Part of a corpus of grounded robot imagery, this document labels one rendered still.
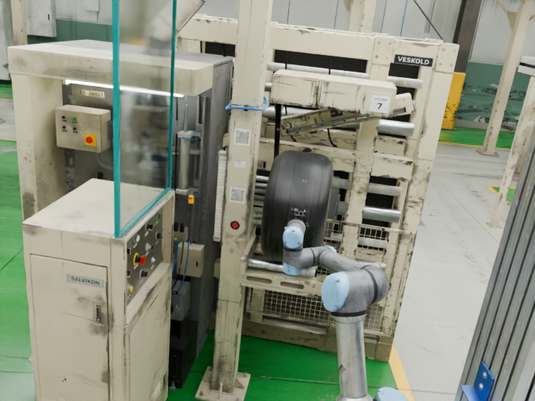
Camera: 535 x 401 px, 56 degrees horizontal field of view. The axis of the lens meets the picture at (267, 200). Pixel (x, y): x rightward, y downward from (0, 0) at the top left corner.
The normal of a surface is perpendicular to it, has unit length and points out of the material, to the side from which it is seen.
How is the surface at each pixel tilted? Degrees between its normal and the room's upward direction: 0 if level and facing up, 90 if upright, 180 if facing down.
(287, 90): 90
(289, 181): 44
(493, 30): 90
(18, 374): 0
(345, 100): 90
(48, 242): 90
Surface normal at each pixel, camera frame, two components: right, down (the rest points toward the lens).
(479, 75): 0.00, 0.36
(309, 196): -0.08, -0.21
